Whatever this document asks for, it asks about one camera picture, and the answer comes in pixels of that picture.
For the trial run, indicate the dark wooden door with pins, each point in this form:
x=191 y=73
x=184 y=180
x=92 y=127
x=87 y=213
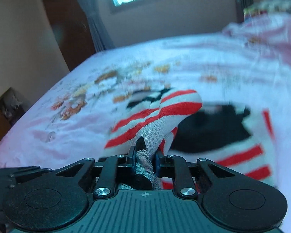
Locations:
x=71 y=30

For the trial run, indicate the pink crumpled blanket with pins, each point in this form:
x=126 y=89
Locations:
x=271 y=30

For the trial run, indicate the wooden bedside cabinet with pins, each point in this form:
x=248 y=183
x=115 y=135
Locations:
x=11 y=110

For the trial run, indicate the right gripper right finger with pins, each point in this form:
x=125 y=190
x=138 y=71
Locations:
x=189 y=179

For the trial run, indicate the red black white striped garment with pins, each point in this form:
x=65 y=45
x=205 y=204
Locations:
x=177 y=122

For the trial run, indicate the grey left curtain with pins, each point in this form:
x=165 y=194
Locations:
x=99 y=35

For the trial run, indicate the floral pink bed sheet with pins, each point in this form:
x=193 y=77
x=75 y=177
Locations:
x=74 y=118

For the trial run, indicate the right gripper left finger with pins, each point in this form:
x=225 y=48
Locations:
x=100 y=178

